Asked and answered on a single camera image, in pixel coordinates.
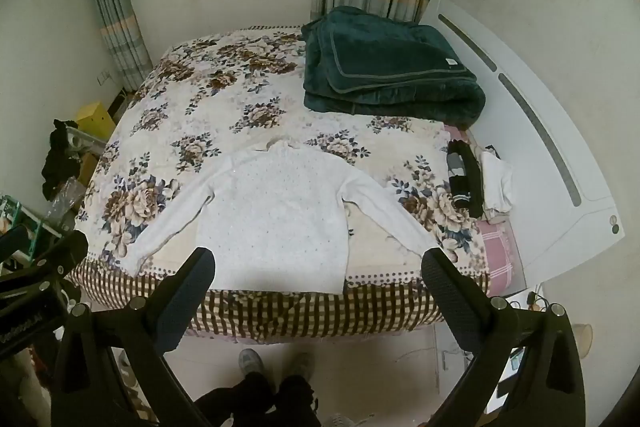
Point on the white bed headboard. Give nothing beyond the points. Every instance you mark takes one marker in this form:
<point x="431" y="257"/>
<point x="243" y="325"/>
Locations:
<point x="560" y="107"/>

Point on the person's left leg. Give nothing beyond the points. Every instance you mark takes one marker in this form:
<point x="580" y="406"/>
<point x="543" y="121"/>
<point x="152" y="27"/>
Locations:
<point x="235" y="399"/>

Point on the black striped folded garment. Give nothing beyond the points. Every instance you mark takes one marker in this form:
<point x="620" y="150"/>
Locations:
<point x="465" y="182"/>

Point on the wall socket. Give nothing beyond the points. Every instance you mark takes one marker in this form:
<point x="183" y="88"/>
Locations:
<point x="103" y="78"/>

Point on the cardboard box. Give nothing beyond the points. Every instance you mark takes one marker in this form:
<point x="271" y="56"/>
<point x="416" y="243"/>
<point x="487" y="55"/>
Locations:
<point x="87" y="167"/>

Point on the white folded clothes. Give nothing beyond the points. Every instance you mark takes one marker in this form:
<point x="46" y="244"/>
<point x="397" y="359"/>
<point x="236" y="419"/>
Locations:
<point x="497" y="184"/>

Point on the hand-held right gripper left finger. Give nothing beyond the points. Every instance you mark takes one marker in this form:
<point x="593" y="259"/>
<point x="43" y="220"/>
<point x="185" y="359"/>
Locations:
<point x="186" y="302"/>

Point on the person's leg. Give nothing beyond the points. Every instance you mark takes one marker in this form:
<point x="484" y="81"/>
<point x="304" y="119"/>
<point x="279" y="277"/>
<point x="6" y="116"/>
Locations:
<point x="297" y="402"/>
<point x="235" y="399"/>

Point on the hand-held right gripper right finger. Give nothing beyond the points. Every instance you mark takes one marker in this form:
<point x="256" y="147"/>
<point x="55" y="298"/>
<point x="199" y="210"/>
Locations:
<point x="449" y="302"/>

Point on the person's right leg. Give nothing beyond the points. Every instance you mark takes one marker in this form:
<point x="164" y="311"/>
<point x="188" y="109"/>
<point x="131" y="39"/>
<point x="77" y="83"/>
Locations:
<point x="297" y="402"/>

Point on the clear plastic bag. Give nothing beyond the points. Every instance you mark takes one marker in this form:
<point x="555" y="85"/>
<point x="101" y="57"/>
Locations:
<point x="67" y="202"/>

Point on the folded dark green blanket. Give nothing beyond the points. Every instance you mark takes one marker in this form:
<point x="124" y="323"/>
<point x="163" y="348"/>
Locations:
<point x="385" y="67"/>

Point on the green rack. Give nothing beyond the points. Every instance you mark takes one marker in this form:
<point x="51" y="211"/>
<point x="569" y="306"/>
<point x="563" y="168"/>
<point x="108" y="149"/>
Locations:
<point x="17" y="214"/>

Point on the white towel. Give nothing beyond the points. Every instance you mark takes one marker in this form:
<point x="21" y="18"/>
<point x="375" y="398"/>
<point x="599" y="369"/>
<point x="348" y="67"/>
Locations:
<point x="280" y="217"/>

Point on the person's right shoe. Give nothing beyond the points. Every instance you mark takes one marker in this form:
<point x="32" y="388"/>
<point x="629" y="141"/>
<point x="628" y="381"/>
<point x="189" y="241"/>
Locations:
<point x="302" y="364"/>

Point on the person's left shoe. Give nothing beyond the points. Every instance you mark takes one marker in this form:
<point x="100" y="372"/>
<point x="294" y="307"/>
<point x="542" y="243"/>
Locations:
<point x="251" y="363"/>

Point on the yellow box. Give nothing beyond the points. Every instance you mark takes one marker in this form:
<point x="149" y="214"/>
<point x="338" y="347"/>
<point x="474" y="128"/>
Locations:
<point x="95" y="122"/>

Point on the floral bed blanket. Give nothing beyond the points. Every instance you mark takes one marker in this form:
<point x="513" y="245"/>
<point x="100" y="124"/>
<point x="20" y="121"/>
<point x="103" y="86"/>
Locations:
<point x="210" y="97"/>

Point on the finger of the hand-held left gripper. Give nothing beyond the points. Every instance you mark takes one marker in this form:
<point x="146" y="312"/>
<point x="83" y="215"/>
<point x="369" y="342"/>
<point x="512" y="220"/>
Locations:
<point x="55" y="254"/>

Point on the beige round object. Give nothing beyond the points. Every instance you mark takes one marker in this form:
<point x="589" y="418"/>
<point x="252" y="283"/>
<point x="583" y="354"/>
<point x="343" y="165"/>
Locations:
<point x="583" y="341"/>

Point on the black cloth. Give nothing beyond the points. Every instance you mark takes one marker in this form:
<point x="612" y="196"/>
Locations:
<point x="57" y="162"/>

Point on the person's shoe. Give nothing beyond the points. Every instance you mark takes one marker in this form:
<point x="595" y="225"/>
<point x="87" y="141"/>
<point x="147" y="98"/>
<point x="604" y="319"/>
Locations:
<point x="251" y="363"/>
<point x="302" y="364"/>

